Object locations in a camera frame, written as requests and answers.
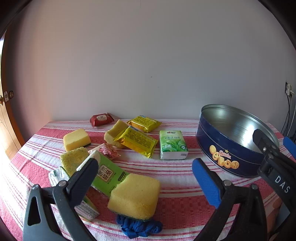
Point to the speckled green-yellow scouring sponge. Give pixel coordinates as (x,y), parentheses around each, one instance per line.
(73,160)

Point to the wedge-shaped yellow sponge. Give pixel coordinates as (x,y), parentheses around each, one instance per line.
(111,135)

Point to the wall socket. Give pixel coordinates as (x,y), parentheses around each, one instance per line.
(288,88)

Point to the green tea box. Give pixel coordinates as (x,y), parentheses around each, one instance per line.
(108,178)

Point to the wooden door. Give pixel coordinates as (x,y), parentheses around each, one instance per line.
(9,132)

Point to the pink floral snack packet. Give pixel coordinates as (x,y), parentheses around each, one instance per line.
(108,151)

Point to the blue knitted cloth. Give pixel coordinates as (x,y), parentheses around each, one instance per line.
(138,228)

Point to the large yellow sponge green base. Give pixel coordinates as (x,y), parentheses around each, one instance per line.
(134,197)

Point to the green leaf print tissue pack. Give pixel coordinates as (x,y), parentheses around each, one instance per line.
(173,144)

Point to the door lock plate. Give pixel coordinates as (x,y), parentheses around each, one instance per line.
(8,95)

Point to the red striped tablecloth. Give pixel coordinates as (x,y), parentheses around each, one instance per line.
(182,176)

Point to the small yellow sponge green base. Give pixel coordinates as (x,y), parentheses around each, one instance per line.
(76,139)

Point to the pale green tissue pack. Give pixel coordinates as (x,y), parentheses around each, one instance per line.
(57,177)

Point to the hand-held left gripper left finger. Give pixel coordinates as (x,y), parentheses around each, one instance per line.
(86,173)

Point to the red snack packet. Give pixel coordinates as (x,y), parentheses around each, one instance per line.
(101,119)

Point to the yellow snack packet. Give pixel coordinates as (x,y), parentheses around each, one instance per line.
(137,141)
(144,123)

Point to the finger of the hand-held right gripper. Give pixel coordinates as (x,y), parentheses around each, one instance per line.
(290,146)
(262,139)

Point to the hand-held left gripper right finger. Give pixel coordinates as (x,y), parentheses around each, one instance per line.
(204,180)

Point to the blue round cookie tin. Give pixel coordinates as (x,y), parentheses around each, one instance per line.
(222,139)

